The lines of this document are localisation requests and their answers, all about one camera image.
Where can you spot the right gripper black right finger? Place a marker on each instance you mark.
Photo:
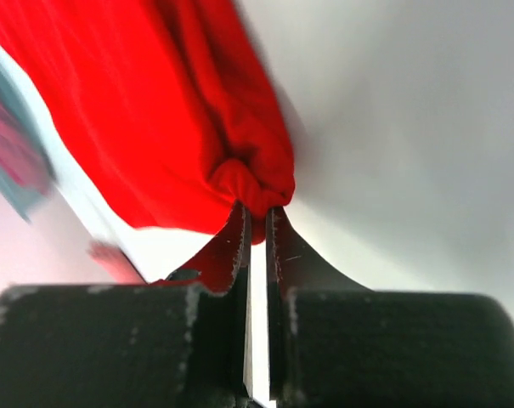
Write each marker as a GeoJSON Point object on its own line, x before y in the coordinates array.
{"type": "Point", "coordinates": [336, 343]}

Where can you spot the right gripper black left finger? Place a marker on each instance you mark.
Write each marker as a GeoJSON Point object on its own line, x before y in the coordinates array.
{"type": "Point", "coordinates": [177, 344]}

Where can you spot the red t-shirt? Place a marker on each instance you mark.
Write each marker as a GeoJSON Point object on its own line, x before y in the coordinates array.
{"type": "Point", "coordinates": [163, 104]}

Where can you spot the folded pink t-shirt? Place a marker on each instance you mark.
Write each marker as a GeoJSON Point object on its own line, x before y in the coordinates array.
{"type": "Point", "coordinates": [113, 260]}

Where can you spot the magenta crumpled t-shirt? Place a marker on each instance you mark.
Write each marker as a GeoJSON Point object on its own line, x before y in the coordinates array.
{"type": "Point", "coordinates": [19, 158]}

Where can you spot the teal plastic basin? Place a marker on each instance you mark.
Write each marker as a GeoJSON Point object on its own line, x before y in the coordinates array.
{"type": "Point", "coordinates": [21, 199]}

